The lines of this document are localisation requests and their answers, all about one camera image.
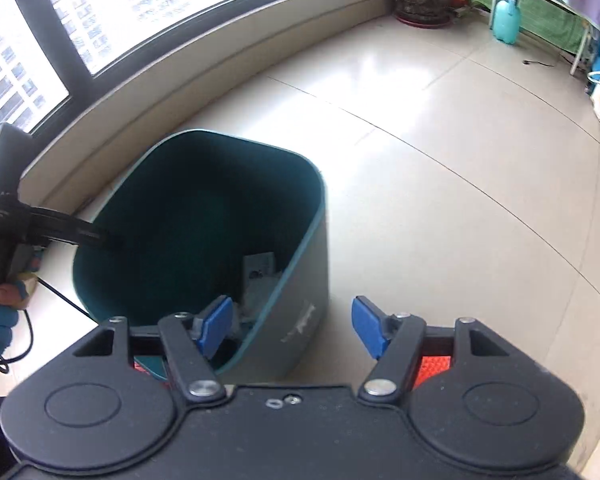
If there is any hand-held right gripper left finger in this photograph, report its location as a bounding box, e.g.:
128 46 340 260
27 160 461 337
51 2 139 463
73 295 234 403

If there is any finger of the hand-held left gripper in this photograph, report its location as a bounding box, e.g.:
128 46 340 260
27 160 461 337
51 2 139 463
24 204 126 252

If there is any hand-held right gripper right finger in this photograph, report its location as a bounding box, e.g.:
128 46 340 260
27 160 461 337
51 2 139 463
351 296 510 403

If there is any teal waste bin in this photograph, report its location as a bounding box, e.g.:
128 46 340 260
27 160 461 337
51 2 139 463
71 129 329 383

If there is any white printed wrapper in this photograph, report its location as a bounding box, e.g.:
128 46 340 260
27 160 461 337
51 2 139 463
241 253 282 308

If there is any black framed window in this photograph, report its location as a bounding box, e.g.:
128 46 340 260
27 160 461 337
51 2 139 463
0 0 396 137

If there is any teal spray bottle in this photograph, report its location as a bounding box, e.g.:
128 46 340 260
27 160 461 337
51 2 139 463
492 0 524 46

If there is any white rack with green cloth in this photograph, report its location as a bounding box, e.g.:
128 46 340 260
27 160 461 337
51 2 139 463
470 0 600 77

